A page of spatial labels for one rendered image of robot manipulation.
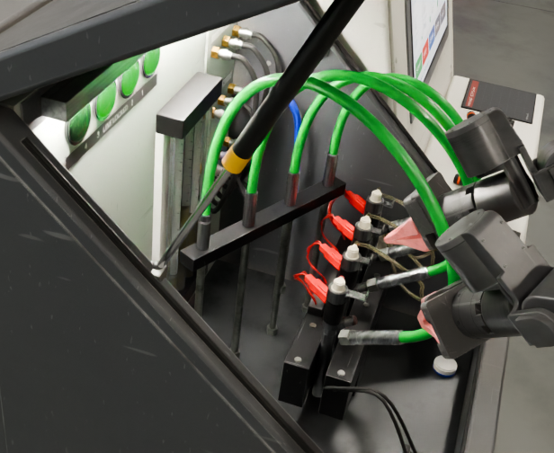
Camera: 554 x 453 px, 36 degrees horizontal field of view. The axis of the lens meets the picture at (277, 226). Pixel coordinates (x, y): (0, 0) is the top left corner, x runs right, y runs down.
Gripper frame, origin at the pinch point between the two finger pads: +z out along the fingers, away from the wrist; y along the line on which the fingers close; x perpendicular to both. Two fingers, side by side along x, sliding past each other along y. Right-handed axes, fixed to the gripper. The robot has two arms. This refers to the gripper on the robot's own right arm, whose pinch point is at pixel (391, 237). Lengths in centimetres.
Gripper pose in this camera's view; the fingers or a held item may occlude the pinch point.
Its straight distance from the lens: 110.7
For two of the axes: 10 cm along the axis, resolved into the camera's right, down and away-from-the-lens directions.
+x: -5.4, 4.5, -7.1
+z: -6.7, 2.8, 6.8
